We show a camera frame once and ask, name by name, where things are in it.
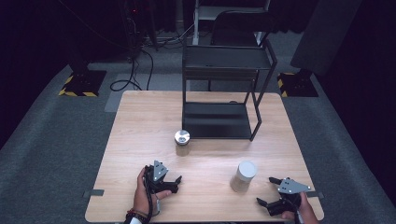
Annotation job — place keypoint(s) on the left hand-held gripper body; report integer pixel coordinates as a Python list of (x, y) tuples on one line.
[(160, 170)]

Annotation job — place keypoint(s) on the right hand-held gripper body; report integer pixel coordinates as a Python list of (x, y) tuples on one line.
[(291, 186)]

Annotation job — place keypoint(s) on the glass jar with white lid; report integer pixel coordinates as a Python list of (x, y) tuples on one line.
[(246, 171)]

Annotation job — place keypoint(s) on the glass jar with silver lid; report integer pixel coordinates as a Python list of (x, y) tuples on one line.
[(182, 137)]

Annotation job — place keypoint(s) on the black metal shelf rack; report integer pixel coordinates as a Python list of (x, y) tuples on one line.
[(218, 121)]

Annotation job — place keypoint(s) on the person's left hand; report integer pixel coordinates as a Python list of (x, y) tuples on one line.
[(141, 196)]

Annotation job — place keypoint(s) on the person's right hand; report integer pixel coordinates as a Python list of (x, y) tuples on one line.
[(306, 214)]

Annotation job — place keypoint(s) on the grey tape strip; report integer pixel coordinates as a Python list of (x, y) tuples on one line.
[(93, 193), (316, 195)]

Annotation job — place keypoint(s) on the dark equipment stand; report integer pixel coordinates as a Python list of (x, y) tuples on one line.
[(135, 25)]

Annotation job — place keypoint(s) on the grey upright panel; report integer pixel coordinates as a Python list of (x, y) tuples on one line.
[(323, 37)]

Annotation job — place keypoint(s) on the black chair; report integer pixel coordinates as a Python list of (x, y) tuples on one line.
[(239, 25)]

